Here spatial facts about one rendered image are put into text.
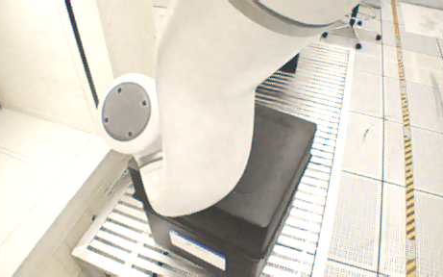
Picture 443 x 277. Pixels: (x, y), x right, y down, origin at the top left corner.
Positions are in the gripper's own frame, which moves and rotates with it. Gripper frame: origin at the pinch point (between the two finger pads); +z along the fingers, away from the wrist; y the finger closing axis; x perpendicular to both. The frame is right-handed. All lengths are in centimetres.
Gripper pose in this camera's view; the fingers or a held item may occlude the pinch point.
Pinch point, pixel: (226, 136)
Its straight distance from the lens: 62.8
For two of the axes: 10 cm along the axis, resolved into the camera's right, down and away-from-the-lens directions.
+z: 3.4, 0.7, 9.4
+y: -8.8, -3.3, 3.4
